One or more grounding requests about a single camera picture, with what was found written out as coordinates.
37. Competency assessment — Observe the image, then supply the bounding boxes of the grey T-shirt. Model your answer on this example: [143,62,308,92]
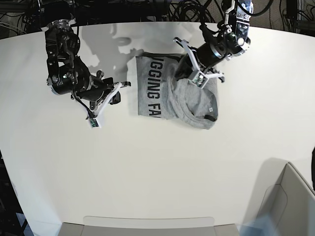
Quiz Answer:
[136,53,219,130]

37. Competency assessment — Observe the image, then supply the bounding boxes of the grey tray at bottom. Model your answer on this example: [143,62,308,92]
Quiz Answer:
[59,216,240,236]

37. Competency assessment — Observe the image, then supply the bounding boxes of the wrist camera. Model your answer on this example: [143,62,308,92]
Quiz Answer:
[188,70,210,89]
[86,117,101,128]

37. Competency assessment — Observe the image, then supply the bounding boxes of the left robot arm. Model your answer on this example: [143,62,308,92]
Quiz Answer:
[174,0,253,88]

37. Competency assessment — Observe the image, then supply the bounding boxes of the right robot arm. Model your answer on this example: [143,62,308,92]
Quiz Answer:
[43,0,131,119]

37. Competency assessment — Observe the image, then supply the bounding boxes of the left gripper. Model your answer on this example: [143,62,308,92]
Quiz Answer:
[173,37,225,82]

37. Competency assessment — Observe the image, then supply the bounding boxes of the black cable bundle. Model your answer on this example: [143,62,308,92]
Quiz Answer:
[147,0,217,24]

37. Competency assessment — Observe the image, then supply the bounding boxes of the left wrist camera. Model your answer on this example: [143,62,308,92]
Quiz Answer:
[188,70,210,89]

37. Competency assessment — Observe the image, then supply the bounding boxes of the grey bin at right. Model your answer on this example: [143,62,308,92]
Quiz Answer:
[255,162,315,236]

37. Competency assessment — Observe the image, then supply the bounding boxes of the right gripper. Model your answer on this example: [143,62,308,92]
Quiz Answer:
[73,71,131,118]

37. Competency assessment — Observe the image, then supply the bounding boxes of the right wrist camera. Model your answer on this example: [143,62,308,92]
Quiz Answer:
[86,117,101,128]

